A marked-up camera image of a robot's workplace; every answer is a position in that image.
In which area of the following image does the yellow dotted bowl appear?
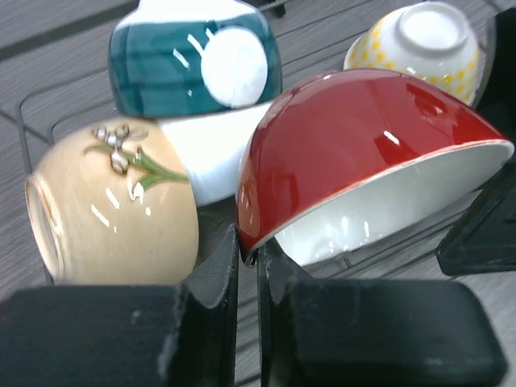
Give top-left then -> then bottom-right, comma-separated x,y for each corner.
343,1 -> 481,105

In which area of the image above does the white ribbed bowl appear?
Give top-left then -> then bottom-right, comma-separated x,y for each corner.
157,102 -> 272,206

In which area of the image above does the black wire dish rack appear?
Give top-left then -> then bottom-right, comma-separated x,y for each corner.
15,0 -> 516,283

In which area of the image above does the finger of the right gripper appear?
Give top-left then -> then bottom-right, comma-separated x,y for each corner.
481,7 -> 515,141
437,161 -> 515,276

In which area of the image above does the beige flower bowl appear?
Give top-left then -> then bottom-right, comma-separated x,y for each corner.
25,117 -> 199,285

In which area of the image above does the teal plaid bowl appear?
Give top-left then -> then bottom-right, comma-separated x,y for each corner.
108,1 -> 282,119

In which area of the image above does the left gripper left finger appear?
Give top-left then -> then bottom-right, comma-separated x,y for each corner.
1,227 -> 239,386

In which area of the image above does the red flower bowl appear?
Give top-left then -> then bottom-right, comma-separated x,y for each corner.
235,69 -> 514,266

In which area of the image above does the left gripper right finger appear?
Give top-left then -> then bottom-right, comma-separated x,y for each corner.
256,244 -> 508,386

